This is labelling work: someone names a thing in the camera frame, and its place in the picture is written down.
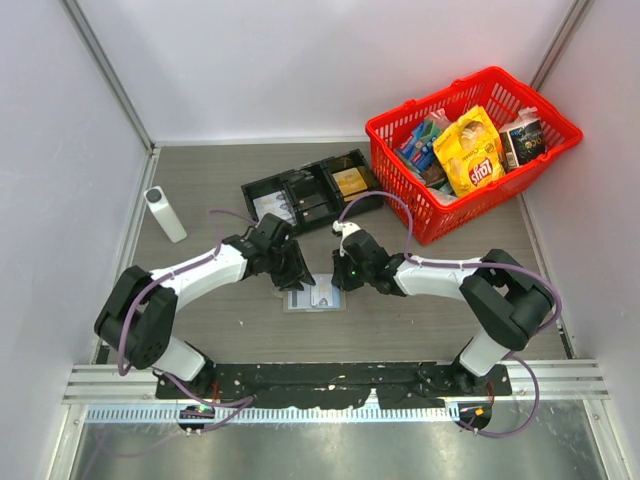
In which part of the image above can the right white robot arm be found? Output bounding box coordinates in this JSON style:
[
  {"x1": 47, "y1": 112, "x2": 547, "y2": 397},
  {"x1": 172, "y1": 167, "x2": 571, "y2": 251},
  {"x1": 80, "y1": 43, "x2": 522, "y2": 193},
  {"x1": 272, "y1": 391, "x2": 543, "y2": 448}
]
[{"x1": 332, "y1": 222, "x2": 560, "y2": 395}]

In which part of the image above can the black three-compartment card tray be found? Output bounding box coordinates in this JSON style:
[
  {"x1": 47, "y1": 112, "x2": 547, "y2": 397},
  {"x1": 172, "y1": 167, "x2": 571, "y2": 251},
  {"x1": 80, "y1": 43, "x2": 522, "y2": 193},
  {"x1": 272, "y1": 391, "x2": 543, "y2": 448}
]
[{"x1": 241, "y1": 149, "x2": 383, "y2": 235}]

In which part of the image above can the gold cards stack in tray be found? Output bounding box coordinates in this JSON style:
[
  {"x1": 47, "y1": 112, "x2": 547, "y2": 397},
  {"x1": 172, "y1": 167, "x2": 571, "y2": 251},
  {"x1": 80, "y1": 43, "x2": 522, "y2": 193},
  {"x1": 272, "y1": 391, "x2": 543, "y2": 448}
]
[{"x1": 332, "y1": 167, "x2": 376, "y2": 203}]

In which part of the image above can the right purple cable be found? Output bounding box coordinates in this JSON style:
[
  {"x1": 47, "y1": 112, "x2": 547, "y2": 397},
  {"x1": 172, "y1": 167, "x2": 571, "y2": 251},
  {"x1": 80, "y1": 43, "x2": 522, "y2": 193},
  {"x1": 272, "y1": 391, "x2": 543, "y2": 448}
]
[{"x1": 337, "y1": 190, "x2": 561, "y2": 441}]

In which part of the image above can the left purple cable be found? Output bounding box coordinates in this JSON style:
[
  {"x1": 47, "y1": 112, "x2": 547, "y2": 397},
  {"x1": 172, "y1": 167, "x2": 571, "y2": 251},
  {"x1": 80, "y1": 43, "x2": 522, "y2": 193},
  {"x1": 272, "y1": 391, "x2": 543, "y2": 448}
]
[{"x1": 117, "y1": 208, "x2": 259, "y2": 434}]

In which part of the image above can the blue toothpaste box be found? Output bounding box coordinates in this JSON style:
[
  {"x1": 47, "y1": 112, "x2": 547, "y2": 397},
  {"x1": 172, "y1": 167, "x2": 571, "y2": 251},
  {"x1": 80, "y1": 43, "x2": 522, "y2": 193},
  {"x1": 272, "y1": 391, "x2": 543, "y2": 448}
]
[{"x1": 395, "y1": 123, "x2": 435, "y2": 173}]

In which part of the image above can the black coffee package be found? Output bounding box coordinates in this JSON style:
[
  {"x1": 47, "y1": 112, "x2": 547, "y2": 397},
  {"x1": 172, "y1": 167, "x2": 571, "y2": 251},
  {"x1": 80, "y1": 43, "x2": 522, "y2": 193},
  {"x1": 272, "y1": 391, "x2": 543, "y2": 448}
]
[{"x1": 499, "y1": 118, "x2": 547, "y2": 172}]

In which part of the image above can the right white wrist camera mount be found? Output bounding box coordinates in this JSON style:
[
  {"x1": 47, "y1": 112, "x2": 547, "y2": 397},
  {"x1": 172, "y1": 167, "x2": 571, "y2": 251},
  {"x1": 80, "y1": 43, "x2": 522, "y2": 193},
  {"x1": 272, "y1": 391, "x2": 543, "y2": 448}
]
[{"x1": 332, "y1": 220, "x2": 360, "y2": 257}]

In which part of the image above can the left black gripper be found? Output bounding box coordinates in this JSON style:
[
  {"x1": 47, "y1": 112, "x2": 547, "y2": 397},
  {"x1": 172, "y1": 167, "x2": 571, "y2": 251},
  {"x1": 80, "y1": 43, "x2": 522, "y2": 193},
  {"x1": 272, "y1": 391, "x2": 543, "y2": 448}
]
[{"x1": 265, "y1": 240, "x2": 315, "y2": 291}]

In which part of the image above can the green sponge pack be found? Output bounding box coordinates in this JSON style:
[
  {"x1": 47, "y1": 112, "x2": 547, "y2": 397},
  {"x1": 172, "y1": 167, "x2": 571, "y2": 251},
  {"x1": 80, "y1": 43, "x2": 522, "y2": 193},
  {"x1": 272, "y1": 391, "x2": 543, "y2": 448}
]
[{"x1": 417, "y1": 118, "x2": 442, "y2": 148}]

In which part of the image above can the red plastic shopping basket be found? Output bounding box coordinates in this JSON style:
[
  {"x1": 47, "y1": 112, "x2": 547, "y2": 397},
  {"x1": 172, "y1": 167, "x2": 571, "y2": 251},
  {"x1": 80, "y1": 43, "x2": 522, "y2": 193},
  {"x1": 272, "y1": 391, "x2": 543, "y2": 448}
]
[{"x1": 365, "y1": 66, "x2": 583, "y2": 245}]

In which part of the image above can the white cards stack in tray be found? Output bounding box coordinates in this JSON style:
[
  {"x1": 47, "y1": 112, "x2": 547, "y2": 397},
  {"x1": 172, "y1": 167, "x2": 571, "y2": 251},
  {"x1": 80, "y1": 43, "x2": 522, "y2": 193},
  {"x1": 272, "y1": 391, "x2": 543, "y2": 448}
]
[{"x1": 253, "y1": 191, "x2": 297, "y2": 225}]

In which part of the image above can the white cylindrical bottle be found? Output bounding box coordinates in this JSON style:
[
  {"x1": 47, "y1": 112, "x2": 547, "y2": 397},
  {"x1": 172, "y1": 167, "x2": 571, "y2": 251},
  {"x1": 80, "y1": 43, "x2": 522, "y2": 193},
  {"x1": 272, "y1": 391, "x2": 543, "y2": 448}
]
[{"x1": 144, "y1": 186, "x2": 187, "y2": 243}]

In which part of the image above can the black cards stack in tray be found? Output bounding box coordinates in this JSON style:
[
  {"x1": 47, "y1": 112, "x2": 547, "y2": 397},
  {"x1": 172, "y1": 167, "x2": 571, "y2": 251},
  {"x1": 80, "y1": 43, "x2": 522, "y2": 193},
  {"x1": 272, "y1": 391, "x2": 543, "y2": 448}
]
[{"x1": 298, "y1": 193, "x2": 332, "y2": 223}]

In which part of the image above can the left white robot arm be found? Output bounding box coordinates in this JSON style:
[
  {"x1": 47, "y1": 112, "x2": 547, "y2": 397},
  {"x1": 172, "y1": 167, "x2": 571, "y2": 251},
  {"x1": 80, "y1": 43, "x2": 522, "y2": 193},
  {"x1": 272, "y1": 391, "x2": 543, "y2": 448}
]
[{"x1": 94, "y1": 214, "x2": 315, "y2": 398}]

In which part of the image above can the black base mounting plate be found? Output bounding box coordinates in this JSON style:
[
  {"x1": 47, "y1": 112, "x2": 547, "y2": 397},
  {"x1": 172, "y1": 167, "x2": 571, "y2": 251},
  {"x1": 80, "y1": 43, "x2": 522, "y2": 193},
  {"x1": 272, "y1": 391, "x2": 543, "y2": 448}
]
[{"x1": 181, "y1": 361, "x2": 512, "y2": 410}]

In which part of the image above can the purple cable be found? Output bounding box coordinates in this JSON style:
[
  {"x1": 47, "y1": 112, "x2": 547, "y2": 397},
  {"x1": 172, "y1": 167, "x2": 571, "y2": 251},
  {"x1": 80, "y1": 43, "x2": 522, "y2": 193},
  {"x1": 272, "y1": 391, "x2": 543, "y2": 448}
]
[
  {"x1": 117, "y1": 208, "x2": 259, "y2": 434},
  {"x1": 337, "y1": 190, "x2": 561, "y2": 441}
]

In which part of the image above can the yellow Lays chips bag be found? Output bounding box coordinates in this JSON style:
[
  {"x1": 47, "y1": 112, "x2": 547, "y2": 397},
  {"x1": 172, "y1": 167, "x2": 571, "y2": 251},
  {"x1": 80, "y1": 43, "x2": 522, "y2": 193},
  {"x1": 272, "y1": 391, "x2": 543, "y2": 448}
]
[{"x1": 433, "y1": 105, "x2": 506, "y2": 198}]

